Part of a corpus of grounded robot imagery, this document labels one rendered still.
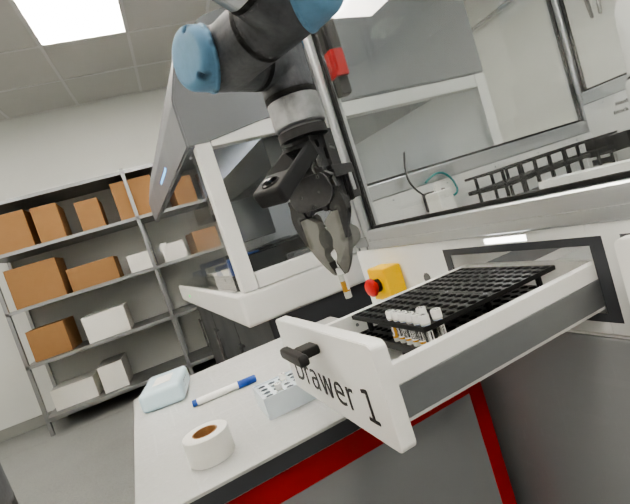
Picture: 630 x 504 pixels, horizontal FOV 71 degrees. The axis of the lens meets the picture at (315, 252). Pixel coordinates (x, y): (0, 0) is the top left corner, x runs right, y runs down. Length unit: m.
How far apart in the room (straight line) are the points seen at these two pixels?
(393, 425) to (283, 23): 0.40
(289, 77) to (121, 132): 4.32
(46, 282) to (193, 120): 3.20
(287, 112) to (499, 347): 0.39
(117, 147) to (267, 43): 4.39
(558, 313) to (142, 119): 4.61
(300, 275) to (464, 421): 0.74
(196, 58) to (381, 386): 0.40
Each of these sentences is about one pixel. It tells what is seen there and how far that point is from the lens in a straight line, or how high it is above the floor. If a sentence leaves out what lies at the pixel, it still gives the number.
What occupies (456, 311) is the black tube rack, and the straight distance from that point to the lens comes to 0.54.
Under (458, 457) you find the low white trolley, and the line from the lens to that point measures 0.86.
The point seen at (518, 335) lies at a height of 0.86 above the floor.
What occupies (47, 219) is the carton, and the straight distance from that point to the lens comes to 4.36.
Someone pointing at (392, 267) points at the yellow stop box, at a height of 0.91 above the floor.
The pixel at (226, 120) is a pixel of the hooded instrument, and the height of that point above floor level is 1.42.
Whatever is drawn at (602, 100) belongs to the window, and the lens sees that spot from 0.62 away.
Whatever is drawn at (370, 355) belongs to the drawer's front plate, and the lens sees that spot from 0.42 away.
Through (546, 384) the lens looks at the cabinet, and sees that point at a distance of 0.79.
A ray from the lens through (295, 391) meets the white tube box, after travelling 0.78.
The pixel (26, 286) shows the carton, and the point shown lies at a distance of 4.44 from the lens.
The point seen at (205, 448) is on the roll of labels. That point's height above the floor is 0.79.
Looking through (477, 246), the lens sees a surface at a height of 0.93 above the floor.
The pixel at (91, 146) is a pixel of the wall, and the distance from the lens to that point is 4.90.
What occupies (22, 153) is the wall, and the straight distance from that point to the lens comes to 5.01.
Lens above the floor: 1.05
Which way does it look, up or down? 4 degrees down
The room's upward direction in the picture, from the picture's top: 18 degrees counter-clockwise
